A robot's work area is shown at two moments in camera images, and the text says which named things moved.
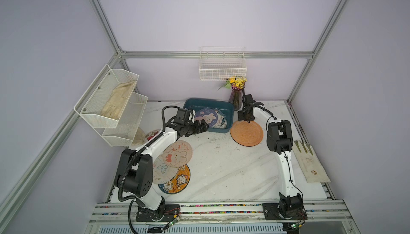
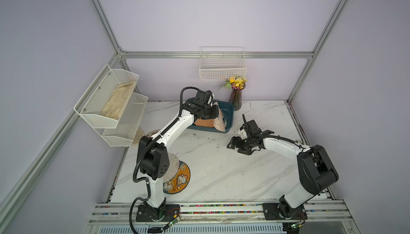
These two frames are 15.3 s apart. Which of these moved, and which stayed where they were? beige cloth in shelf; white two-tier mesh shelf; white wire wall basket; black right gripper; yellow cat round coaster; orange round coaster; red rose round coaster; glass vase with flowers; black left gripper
Moved: black left gripper; orange round coaster; black right gripper
Stayed: white wire wall basket; white two-tier mesh shelf; red rose round coaster; yellow cat round coaster; glass vase with flowers; beige cloth in shelf
